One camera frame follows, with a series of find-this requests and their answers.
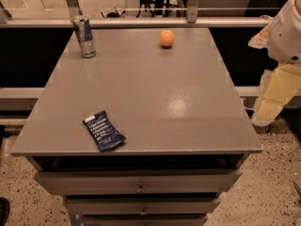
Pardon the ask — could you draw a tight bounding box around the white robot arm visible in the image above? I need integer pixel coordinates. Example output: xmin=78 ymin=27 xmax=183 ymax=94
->
xmin=248 ymin=0 xmax=301 ymax=127

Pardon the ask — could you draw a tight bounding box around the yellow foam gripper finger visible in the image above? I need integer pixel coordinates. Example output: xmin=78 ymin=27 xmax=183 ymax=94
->
xmin=248 ymin=25 xmax=270 ymax=49

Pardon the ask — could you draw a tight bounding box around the orange fruit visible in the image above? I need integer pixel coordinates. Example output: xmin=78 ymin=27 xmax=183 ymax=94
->
xmin=160 ymin=30 xmax=175 ymax=47

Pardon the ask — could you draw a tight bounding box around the grey drawer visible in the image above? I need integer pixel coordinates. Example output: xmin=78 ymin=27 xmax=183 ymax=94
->
xmin=35 ymin=169 xmax=242 ymax=196
xmin=82 ymin=215 xmax=208 ymax=226
xmin=64 ymin=196 xmax=220 ymax=216

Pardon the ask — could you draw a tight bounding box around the middle grey drawer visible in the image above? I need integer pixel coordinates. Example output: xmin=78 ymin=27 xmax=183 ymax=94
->
xmin=64 ymin=196 xmax=220 ymax=216

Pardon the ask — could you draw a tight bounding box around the yellow foam padded gripper finger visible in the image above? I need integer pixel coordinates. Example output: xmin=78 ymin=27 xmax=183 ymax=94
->
xmin=251 ymin=63 xmax=301 ymax=127

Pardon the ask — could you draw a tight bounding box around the grey metal railing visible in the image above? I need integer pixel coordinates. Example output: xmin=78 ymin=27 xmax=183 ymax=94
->
xmin=1 ymin=0 xmax=268 ymax=28

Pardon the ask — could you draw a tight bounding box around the dark blue snack bar wrapper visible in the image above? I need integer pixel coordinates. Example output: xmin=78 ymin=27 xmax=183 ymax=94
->
xmin=83 ymin=111 xmax=126 ymax=153

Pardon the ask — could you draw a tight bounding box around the bottom grey drawer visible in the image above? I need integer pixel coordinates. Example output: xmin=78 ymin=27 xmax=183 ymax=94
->
xmin=82 ymin=215 xmax=208 ymax=226

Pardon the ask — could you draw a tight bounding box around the grey drawer cabinet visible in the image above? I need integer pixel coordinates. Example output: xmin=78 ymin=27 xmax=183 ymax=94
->
xmin=10 ymin=27 xmax=263 ymax=226

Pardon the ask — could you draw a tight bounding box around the silver blue Red Bull can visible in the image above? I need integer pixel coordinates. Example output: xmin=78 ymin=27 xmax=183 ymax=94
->
xmin=73 ymin=15 xmax=96 ymax=57

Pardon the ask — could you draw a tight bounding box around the top grey drawer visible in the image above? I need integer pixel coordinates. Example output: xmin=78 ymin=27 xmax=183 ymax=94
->
xmin=35 ymin=169 xmax=242 ymax=196

